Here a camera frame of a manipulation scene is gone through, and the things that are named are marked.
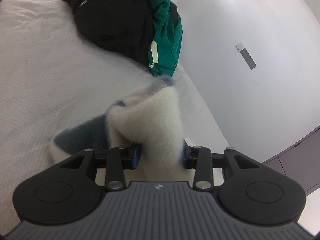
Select grey wardrobe door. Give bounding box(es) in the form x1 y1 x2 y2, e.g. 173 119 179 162
264 127 320 196

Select black garment pile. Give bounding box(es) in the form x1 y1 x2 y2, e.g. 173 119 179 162
63 0 155 65

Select cream blue striped sweater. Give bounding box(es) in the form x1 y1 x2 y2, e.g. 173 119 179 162
49 76 194 183

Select grey bed cover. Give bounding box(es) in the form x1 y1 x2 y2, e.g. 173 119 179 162
0 0 231 230

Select green garment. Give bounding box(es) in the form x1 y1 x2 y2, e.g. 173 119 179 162
148 0 183 76

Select grey wall panel switch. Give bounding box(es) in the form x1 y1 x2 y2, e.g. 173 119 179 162
236 43 257 70

